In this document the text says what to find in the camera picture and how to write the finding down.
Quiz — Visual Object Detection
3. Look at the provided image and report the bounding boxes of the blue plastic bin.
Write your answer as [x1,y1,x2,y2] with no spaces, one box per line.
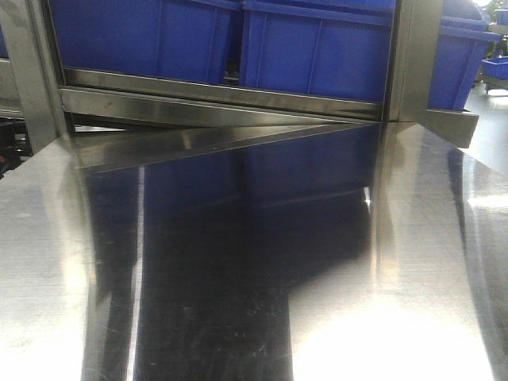
[239,1,394,102]
[50,1,241,84]

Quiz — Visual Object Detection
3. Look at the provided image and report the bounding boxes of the blue plastic bin right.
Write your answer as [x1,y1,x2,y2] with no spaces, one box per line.
[239,1,394,102]

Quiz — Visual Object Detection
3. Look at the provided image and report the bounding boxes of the blue bin outside rack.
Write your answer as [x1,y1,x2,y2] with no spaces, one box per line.
[428,1,501,111]

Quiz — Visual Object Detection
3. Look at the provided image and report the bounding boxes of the stainless steel shelf rack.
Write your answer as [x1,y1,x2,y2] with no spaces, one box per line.
[0,0,481,172]

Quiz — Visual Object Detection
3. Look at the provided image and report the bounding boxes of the distant blue bin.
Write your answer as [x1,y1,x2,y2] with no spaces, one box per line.
[482,56,508,79]

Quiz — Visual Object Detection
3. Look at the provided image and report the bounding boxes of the blue plastic bin left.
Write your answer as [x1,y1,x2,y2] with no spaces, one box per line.
[50,1,241,84]

